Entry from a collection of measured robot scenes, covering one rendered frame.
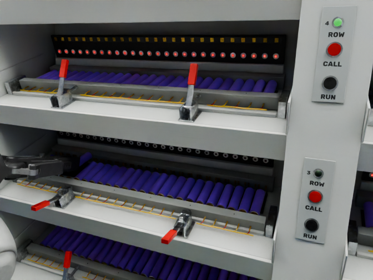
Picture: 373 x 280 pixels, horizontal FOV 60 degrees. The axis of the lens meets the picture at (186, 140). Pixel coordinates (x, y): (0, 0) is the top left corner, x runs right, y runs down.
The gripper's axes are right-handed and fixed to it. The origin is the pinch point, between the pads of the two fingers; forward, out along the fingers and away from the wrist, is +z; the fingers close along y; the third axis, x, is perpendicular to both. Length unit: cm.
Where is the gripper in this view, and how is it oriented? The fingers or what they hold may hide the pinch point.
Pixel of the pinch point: (62, 163)
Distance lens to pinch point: 75.2
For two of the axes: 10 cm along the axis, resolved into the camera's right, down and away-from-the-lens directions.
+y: -9.1, -1.2, 3.9
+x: -1.2, 9.9, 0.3
